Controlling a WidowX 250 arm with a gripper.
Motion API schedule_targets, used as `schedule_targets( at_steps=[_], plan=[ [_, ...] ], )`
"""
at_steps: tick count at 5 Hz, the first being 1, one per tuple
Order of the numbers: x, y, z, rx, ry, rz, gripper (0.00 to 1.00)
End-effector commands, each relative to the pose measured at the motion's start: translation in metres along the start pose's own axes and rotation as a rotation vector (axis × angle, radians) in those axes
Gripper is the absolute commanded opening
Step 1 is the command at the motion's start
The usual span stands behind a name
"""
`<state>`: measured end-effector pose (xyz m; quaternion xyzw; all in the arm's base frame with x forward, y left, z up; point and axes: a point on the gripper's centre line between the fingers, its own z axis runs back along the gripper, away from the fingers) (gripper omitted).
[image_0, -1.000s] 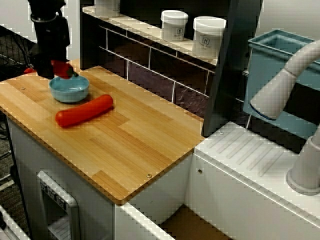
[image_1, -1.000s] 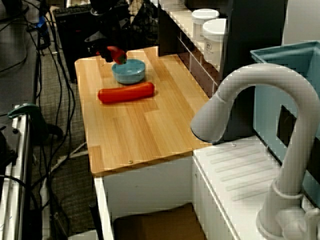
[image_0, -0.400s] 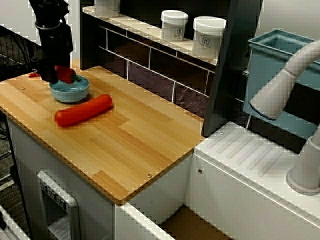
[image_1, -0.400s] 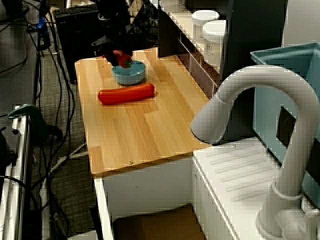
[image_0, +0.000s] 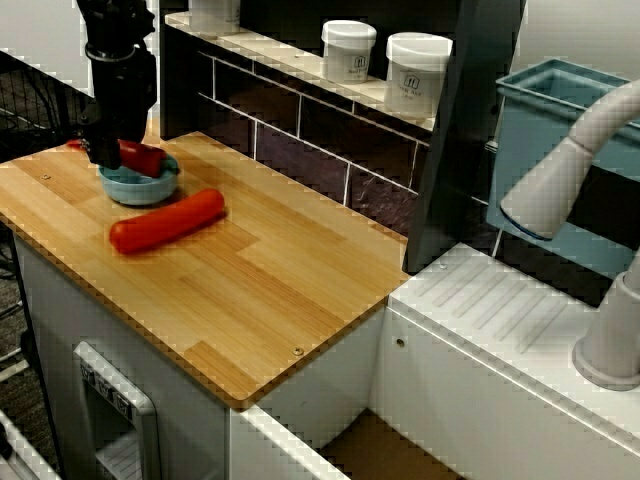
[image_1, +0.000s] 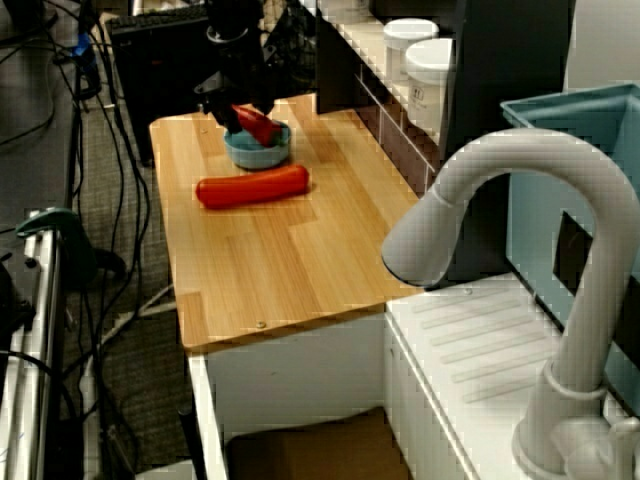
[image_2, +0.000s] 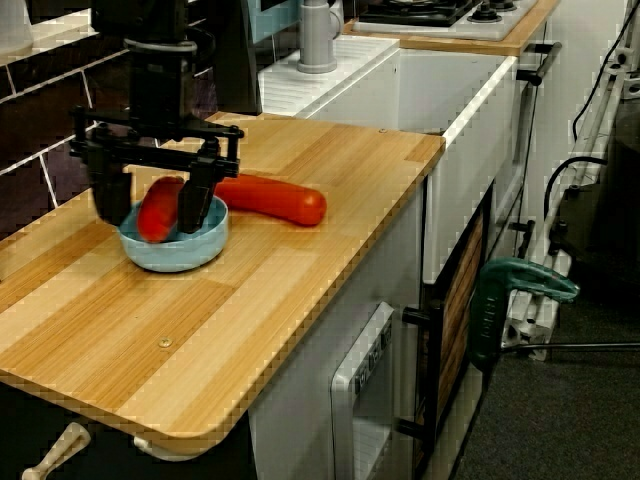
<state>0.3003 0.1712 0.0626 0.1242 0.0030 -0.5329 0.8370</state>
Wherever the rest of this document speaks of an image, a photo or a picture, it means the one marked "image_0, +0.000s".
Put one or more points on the teal plastic bin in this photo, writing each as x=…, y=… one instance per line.
x=525, y=130

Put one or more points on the white lidded jar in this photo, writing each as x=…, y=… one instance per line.
x=415, y=75
x=347, y=50
x=215, y=15

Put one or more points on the light blue bowl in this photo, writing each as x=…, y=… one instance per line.
x=140, y=190

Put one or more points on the dark grey upright panel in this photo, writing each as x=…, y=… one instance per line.
x=465, y=150

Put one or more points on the white metal rack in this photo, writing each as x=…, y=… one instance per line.
x=20, y=450

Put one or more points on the white toy faucet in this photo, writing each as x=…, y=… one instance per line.
x=550, y=190

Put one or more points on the red toy sausage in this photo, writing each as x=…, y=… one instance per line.
x=165, y=222

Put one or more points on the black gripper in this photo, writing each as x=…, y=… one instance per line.
x=122, y=95

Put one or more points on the red toy chili pepper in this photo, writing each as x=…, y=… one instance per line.
x=142, y=157

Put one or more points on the dark tile backsplash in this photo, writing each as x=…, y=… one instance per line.
x=300, y=140

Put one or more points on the white toy kitchen unit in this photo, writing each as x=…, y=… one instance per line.
x=475, y=400

